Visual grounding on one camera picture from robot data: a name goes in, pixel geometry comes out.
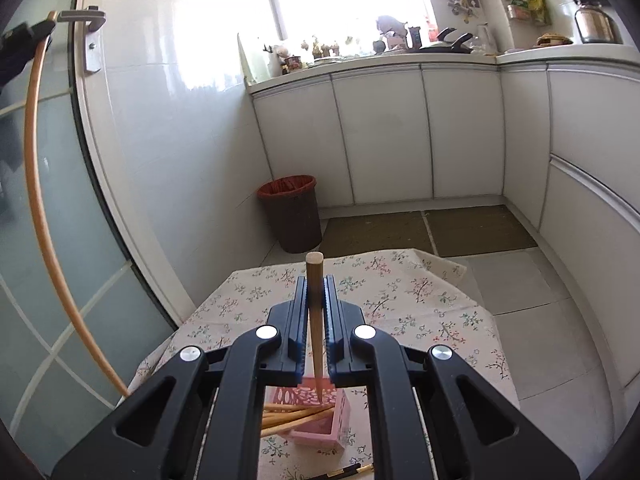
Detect steel kettle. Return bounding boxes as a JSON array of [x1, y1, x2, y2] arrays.
[[574, 0, 620, 44]]

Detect white kitchen cabinets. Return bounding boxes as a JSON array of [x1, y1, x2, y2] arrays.
[[248, 46, 639, 391]]

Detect floral tablecloth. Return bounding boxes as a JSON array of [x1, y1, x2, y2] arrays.
[[129, 249, 518, 479]]

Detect black chopstick gold band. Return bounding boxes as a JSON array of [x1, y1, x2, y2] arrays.
[[343, 464, 374, 477], [307, 463, 361, 480]]

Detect door handle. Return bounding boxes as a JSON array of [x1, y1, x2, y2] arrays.
[[56, 6, 106, 75]]

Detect red rimmed trash bin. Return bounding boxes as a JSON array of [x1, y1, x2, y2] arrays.
[[257, 174, 322, 254]]

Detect wooden chopstick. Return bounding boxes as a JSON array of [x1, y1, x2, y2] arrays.
[[262, 403, 305, 417], [306, 252, 324, 403], [24, 11, 129, 396], [260, 408, 335, 438], [262, 403, 333, 413], [262, 408, 323, 428]]

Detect pink perforated utensil holder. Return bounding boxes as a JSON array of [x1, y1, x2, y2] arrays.
[[265, 377, 350, 451]]

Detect black pan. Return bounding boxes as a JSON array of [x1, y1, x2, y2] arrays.
[[410, 27, 474, 54]]

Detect wooden chopstick in holder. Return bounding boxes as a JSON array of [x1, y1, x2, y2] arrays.
[[262, 403, 305, 417], [262, 408, 323, 428]]

